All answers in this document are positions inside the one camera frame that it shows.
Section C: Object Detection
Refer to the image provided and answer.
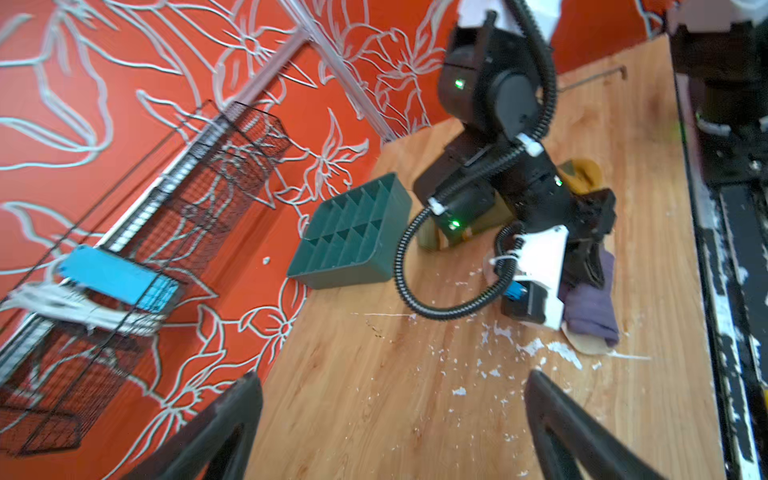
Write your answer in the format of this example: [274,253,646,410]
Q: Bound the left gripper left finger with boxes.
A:
[124,372,263,479]

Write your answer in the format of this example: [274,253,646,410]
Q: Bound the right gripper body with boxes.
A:
[501,188,616,330]

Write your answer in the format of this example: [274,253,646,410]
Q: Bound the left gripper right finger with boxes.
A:
[525,370,661,479]

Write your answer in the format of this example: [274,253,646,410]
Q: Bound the purple striped sock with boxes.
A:
[558,249,620,356]

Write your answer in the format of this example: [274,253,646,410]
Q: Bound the green striped sock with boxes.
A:
[416,158,603,251]

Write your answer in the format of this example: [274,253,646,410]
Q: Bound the green compartment tray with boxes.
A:
[287,172,412,290]

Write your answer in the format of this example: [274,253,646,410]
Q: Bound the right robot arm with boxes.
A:
[394,1,616,330]

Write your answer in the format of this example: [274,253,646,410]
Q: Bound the light blue box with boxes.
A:
[57,245,182,314]

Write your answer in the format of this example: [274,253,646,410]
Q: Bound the metal hex key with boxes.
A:
[558,65,628,93]

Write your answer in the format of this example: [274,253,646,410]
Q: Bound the black wire wall basket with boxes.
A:
[1,102,290,456]

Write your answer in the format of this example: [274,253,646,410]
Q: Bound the white cable bundle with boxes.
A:
[0,281,163,337]

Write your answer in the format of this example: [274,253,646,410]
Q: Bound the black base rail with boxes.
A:
[671,30,767,479]

